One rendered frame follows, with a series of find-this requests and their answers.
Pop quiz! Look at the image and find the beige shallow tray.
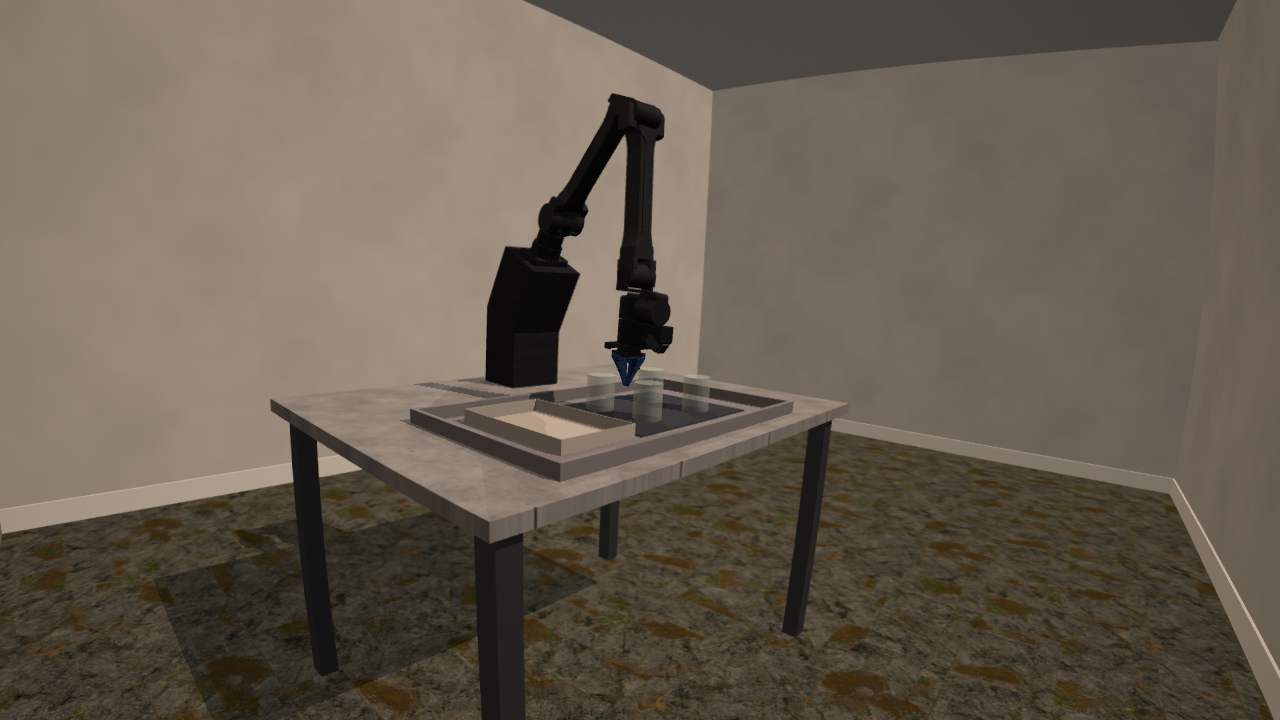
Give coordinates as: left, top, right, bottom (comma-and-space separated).
465, 398, 636, 456

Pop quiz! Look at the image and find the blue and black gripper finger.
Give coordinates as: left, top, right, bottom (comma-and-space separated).
612, 354, 639, 386
621, 356, 645, 386

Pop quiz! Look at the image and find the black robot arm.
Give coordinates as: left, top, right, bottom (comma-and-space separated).
518, 94, 673, 354

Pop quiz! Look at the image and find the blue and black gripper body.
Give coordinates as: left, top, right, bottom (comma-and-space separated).
604, 319, 652, 357

